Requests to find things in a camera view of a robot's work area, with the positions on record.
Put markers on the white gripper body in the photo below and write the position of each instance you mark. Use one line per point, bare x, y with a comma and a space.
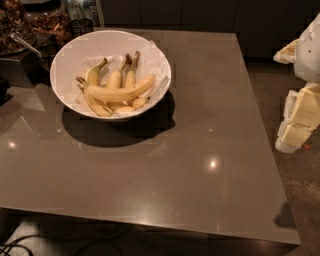
308, 53

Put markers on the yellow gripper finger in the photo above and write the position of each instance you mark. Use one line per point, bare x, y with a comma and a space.
287, 54
301, 117

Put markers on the crosswise yellow banana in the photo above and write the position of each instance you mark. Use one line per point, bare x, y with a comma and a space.
118, 94

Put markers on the right yellow banana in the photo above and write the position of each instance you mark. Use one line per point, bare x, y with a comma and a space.
130, 80

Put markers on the white bowl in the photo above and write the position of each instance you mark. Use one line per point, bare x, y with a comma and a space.
72, 60

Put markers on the left yellow banana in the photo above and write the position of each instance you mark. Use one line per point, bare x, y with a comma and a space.
92, 79

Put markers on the dark cup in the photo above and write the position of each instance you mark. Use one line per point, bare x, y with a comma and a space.
81, 27

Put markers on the tray of dried snacks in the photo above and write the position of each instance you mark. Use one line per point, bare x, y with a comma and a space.
55, 22

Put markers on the metal spoon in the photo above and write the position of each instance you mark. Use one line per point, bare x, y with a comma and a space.
17, 37

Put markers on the glass jar of snacks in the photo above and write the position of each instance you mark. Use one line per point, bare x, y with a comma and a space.
13, 19

